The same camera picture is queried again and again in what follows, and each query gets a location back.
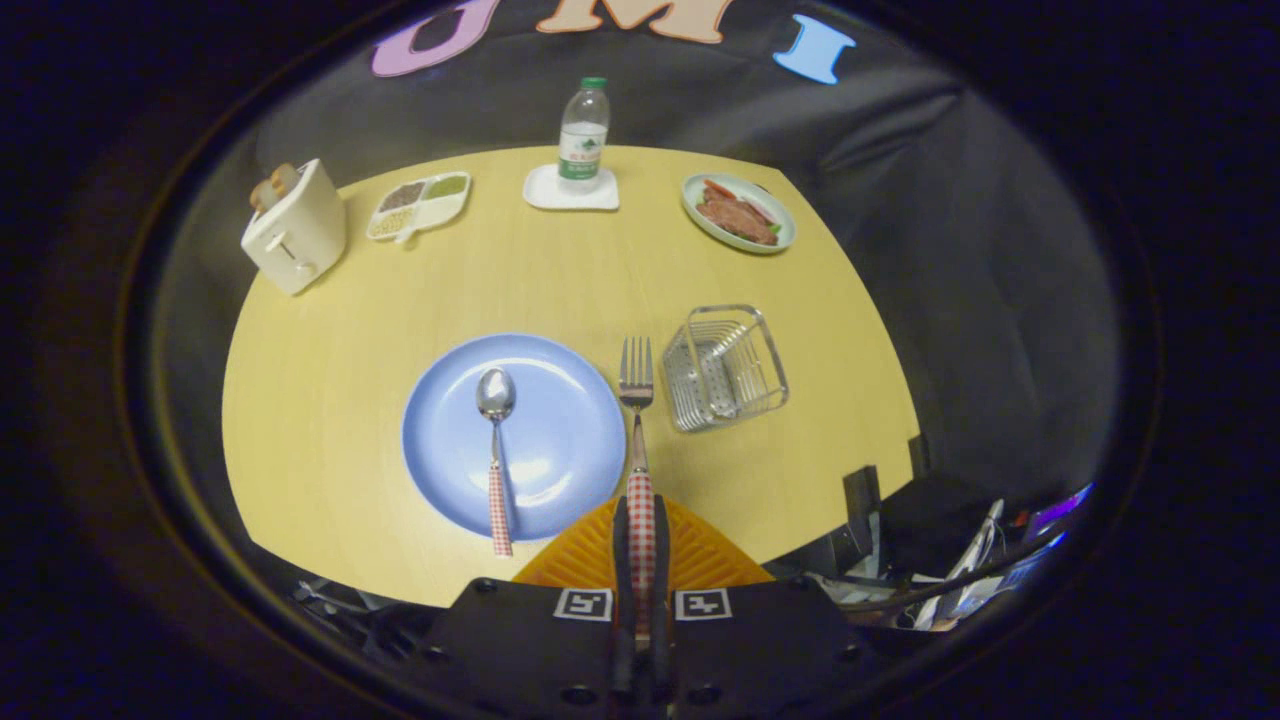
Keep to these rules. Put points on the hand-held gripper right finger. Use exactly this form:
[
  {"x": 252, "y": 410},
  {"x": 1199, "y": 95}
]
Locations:
[{"x": 760, "y": 650}]

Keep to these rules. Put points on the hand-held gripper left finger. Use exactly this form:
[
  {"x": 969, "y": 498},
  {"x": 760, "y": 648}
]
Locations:
[{"x": 530, "y": 650}]

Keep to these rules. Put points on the black table clamp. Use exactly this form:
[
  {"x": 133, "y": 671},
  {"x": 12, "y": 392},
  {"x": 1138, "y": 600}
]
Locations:
[
  {"x": 917, "y": 455},
  {"x": 860, "y": 495}
]

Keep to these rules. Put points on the blue round plate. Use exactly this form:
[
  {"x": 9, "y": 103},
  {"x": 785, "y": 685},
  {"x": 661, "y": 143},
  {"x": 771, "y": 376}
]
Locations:
[{"x": 560, "y": 440}]

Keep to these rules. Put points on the purple lit screen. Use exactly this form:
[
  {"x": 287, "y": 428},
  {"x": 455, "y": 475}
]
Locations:
[{"x": 1060, "y": 510}]

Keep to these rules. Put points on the green plate of meat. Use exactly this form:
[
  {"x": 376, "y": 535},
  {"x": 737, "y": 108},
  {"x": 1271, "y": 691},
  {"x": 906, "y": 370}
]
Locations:
[{"x": 738, "y": 215}]

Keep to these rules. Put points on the white divided dish of grains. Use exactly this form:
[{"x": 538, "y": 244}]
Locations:
[{"x": 420, "y": 205}]

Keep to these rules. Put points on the white square coaster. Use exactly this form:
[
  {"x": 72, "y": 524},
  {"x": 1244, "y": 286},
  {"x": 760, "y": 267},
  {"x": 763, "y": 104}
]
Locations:
[{"x": 545, "y": 190}]

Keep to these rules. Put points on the white toaster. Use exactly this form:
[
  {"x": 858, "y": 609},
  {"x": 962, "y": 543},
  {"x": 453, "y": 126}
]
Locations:
[{"x": 300, "y": 235}]

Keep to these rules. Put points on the clear water bottle green cap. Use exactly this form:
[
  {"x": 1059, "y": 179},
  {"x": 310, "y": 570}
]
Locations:
[{"x": 584, "y": 140}]

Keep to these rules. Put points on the brown toast slice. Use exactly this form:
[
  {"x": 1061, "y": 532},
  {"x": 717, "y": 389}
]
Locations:
[
  {"x": 260, "y": 196},
  {"x": 283, "y": 182}
]

